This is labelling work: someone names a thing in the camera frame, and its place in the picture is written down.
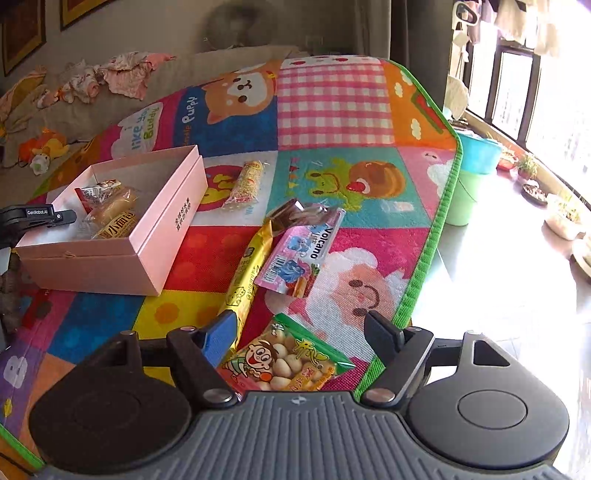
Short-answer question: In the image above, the bread roll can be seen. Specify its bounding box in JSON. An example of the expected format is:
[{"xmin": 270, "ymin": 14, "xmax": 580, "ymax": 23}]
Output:
[
  {"xmin": 92, "ymin": 210, "xmax": 137, "ymax": 239},
  {"xmin": 84, "ymin": 187, "xmax": 138, "ymax": 229}
]

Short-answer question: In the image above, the marshmallow candy bag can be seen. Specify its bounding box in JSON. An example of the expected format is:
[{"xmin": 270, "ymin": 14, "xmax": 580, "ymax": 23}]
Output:
[{"xmin": 74, "ymin": 179, "xmax": 122, "ymax": 213}]

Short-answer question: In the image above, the red gold framed picture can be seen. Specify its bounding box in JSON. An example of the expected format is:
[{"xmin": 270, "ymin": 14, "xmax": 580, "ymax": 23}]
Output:
[{"xmin": 1, "ymin": 0, "xmax": 46, "ymax": 77}]

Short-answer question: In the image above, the pink cardboard box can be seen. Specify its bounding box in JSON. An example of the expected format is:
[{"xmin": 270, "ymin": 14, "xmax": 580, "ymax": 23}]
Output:
[{"xmin": 16, "ymin": 146, "xmax": 207, "ymax": 296}]

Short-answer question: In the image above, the colourful cartoon play mat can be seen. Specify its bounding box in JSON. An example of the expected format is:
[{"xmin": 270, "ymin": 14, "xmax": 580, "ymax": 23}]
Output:
[{"xmin": 1, "ymin": 55, "xmax": 463, "ymax": 470}]

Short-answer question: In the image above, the beige curtain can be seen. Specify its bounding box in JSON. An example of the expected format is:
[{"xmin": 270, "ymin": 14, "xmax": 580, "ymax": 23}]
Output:
[{"xmin": 353, "ymin": 0, "xmax": 392, "ymax": 58}]

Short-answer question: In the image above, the pink yellow cushion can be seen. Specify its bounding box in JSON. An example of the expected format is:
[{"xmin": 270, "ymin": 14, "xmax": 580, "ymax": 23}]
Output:
[{"xmin": 0, "ymin": 66, "xmax": 47, "ymax": 123}]

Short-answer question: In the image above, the sesame snack bar packet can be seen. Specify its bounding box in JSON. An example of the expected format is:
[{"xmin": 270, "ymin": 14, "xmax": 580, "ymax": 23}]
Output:
[{"xmin": 222, "ymin": 160, "xmax": 267, "ymax": 210}]

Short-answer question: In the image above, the grey neck pillow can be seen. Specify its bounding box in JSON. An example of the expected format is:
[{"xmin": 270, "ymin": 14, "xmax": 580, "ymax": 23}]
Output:
[{"xmin": 204, "ymin": 1, "xmax": 267, "ymax": 50}]

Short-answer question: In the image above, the blue plastic bucket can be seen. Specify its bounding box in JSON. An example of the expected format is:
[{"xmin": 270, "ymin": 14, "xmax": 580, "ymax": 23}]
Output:
[{"xmin": 458, "ymin": 132, "xmax": 503, "ymax": 175}]

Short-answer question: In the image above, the yellow long snack bar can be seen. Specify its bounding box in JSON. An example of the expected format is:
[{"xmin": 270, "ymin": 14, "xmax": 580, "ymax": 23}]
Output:
[{"xmin": 219, "ymin": 220, "xmax": 273, "ymax": 352}]

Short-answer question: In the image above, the brown spiral candy packet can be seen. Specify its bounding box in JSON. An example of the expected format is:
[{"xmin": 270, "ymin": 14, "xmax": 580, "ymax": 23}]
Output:
[{"xmin": 264, "ymin": 198, "xmax": 328, "ymax": 237}]

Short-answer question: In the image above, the orange yellow plush toy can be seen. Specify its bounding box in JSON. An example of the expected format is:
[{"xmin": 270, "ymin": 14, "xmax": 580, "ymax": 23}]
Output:
[{"xmin": 18, "ymin": 128, "xmax": 69, "ymax": 176}]

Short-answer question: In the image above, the pink baby clothes pile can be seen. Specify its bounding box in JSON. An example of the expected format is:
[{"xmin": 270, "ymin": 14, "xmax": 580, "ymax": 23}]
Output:
[{"xmin": 35, "ymin": 51, "xmax": 176, "ymax": 109}]

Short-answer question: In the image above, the green plastic bucket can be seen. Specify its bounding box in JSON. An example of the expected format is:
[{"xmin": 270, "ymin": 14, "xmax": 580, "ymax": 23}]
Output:
[{"xmin": 446, "ymin": 170, "xmax": 486, "ymax": 227}]

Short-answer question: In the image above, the cartoon biscuit ball bag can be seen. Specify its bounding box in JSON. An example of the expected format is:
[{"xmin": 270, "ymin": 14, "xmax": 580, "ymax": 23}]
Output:
[{"xmin": 218, "ymin": 314, "xmax": 355, "ymax": 395}]

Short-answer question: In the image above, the pink Volcano snack packet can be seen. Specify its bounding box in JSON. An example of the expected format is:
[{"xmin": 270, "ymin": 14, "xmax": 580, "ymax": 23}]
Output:
[{"xmin": 254, "ymin": 206, "xmax": 346, "ymax": 298}]

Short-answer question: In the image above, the beige sofa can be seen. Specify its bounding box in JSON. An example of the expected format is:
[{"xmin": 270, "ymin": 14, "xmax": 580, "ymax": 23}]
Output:
[{"xmin": 1, "ymin": 45, "xmax": 308, "ymax": 207}]

